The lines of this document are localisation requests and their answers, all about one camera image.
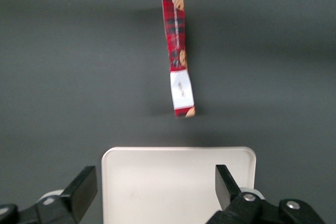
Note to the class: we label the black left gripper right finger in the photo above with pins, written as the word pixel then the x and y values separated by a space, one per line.
pixel 225 192

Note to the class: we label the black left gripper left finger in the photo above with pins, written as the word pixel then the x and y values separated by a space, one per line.
pixel 78 192

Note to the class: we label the red plaid cookie box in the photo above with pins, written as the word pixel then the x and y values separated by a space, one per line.
pixel 178 37

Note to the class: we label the white rectangular tray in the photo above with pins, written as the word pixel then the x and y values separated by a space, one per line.
pixel 162 187

